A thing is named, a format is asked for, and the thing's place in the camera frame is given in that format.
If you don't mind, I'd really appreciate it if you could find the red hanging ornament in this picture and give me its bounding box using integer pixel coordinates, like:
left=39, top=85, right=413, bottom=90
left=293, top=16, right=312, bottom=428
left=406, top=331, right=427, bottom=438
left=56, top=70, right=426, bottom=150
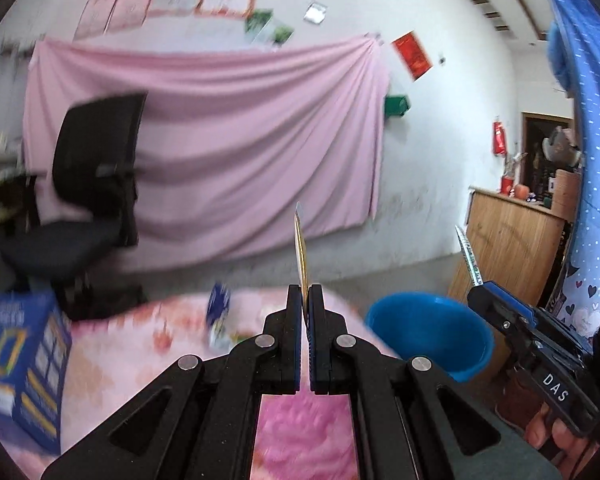
left=492, top=117, right=507, bottom=157

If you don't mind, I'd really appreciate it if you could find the red cup on cabinet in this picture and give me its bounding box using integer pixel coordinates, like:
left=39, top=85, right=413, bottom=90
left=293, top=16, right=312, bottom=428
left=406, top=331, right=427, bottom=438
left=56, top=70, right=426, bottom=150
left=500, top=176, right=514, bottom=196

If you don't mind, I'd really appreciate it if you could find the blue plastic basin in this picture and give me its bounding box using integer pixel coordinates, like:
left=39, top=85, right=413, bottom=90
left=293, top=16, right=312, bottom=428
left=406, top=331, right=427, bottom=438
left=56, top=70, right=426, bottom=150
left=365, top=292, right=495, bottom=382

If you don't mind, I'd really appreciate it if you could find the wooden desk shelf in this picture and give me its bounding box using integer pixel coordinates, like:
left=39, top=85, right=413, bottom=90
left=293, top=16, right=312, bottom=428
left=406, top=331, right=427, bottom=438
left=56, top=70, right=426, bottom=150
left=0, top=167, right=30, bottom=226

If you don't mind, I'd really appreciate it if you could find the green photo on wall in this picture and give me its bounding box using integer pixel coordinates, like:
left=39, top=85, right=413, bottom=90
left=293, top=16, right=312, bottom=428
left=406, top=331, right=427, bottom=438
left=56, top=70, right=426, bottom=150
left=245, top=9, right=294, bottom=47

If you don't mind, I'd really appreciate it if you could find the blue cardboard box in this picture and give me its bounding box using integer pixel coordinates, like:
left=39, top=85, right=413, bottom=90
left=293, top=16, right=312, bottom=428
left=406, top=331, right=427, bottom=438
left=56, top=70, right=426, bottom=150
left=0, top=292, right=72, bottom=454

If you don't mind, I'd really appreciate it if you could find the orange fruit on cabinet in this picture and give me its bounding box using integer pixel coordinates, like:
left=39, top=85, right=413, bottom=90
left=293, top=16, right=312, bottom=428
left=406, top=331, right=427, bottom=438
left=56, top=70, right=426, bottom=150
left=514, top=184, right=530, bottom=200

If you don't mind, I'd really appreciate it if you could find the thin silver wrapper strip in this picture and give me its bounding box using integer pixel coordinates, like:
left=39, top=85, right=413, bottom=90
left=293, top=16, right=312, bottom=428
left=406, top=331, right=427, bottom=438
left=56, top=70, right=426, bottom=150
left=454, top=226, right=483, bottom=286

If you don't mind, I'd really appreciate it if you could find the right hand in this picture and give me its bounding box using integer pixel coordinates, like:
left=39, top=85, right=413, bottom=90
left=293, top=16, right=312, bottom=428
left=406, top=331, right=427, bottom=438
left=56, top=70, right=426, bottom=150
left=494, top=372, right=600, bottom=479

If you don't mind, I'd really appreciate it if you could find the black office chair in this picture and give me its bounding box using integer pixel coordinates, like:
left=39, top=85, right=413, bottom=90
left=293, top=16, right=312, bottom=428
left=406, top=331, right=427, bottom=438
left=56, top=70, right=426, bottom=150
left=1, top=92, right=148, bottom=321

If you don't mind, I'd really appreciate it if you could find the dark blue snack wrapper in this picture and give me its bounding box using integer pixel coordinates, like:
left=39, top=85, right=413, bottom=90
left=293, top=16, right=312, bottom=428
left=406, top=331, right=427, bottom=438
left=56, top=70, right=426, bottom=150
left=206, top=283, right=230, bottom=349

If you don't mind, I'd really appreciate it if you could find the wooden cabinet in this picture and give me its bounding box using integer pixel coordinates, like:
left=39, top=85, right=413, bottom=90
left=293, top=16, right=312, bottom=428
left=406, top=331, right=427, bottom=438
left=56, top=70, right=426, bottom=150
left=466, top=188, right=570, bottom=307

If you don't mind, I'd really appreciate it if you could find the floral pink blanket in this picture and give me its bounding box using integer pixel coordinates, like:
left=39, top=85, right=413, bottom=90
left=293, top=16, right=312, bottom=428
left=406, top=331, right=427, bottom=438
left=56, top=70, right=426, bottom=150
left=0, top=286, right=397, bottom=480

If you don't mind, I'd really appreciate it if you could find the red paper wall poster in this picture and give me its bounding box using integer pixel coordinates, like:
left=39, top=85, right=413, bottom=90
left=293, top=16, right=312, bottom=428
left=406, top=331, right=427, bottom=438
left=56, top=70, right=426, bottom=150
left=392, top=32, right=432, bottom=80

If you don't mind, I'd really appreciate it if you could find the blue dotted curtain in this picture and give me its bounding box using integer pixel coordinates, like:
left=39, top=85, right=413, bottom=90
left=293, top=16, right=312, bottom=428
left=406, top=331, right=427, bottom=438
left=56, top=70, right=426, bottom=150
left=547, top=0, right=600, bottom=340

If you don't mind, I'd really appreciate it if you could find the pink hanging sheet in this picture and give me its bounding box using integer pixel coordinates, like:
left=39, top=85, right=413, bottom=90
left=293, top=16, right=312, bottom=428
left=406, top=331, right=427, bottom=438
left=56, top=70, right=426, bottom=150
left=23, top=36, right=389, bottom=273

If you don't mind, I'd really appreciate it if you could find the small black white photo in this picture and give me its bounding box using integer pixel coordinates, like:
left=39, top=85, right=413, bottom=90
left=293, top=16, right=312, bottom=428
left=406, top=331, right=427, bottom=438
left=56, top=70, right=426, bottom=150
left=303, top=1, right=327, bottom=25

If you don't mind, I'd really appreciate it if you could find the yellow small wrapper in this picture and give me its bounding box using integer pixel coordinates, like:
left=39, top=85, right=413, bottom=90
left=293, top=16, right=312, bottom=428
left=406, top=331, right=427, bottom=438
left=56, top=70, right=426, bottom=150
left=294, top=204, right=310, bottom=302

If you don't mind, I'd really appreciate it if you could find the green hanging basket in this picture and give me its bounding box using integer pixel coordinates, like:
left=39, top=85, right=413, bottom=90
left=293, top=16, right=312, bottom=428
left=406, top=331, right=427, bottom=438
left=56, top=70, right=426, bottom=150
left=384, top=96, right=411, bottom=119

